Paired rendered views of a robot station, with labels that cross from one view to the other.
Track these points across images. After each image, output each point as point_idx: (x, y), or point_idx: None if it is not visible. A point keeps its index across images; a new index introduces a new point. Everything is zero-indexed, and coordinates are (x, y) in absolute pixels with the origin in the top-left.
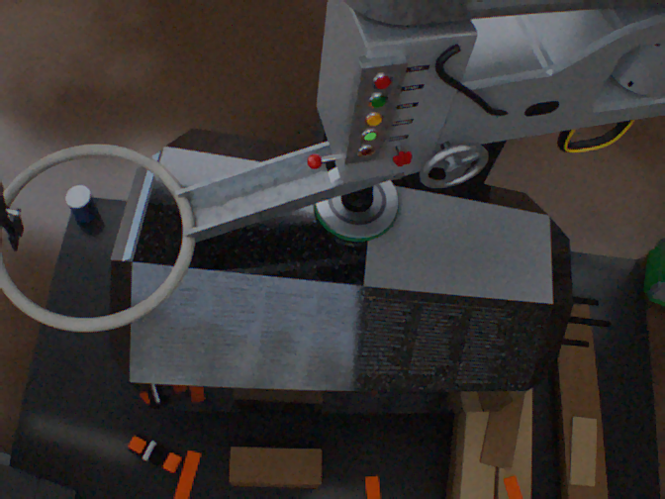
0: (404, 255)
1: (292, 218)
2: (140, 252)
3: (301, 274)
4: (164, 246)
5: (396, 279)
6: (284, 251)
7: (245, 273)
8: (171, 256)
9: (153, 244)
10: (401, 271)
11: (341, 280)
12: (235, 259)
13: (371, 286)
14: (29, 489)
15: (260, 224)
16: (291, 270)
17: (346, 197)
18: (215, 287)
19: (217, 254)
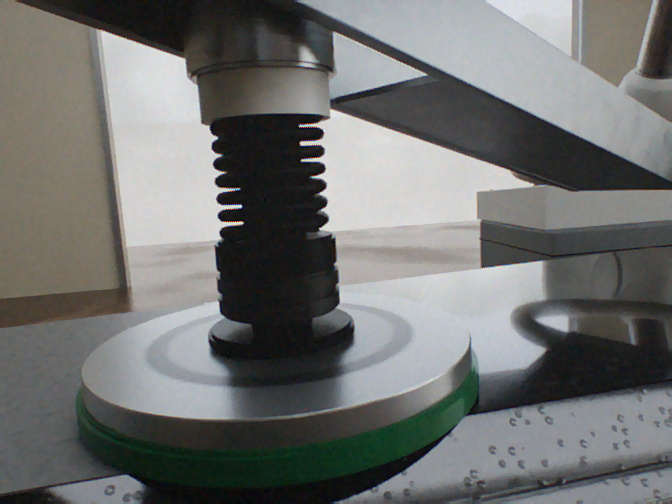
0: (79, 345)
1: (464, 317)
2: (660, 250)
3: (355, 286)
4: (642, 258)
5: (113, 320)
6: (420, 292)
7: (461, 271)
8: (608, 257)
9: (662, 256)
10: (96, 329)
11: None
12: (502, 272)
13: (183, 306)
14: None
15: (525, 298)
16: (380, 285)
17: None
18: None
19: (542, 269)
